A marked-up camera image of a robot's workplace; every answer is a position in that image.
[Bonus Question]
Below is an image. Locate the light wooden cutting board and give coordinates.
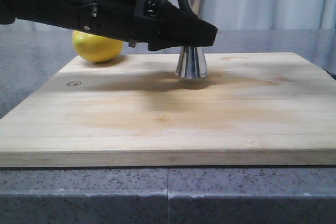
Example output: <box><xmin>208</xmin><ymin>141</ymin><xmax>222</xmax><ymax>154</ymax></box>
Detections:
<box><xmin>1</xmin><ymin>52</ymin><xmax>335</xmax><ymax>167</ymax></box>

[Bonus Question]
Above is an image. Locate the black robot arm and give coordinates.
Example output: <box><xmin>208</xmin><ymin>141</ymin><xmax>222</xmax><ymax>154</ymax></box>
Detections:
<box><xmin>1</xmin><ymin>0</ymin><xmax>217</xmax><ymax>51</ymax></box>

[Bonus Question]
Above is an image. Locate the steel double jigger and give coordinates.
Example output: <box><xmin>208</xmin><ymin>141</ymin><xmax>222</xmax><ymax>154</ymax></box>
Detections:
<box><xmin>175</xmin><ymin>0</ymin><xmax>211</xmax><ymax>79</ymax></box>

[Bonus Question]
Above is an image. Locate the grey curtain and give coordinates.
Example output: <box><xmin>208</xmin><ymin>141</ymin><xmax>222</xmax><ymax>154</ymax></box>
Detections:
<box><xmin>0</xmin><ymin>0</ymin><xmax>336</xmax><ymax>32</ymax></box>

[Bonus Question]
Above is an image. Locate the yellow lemon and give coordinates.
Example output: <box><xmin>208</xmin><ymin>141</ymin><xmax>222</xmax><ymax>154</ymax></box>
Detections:
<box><xmin>72</xmin><ymin>30</ymin><xmax>123</xmax><ymax>63</ymax></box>

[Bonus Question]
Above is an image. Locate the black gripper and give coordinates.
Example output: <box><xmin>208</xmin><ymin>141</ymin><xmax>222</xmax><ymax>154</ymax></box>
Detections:
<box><xmin>81</xmin><ymin>0</ymin><xmax>218</xmax><ymax>51</ymax></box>

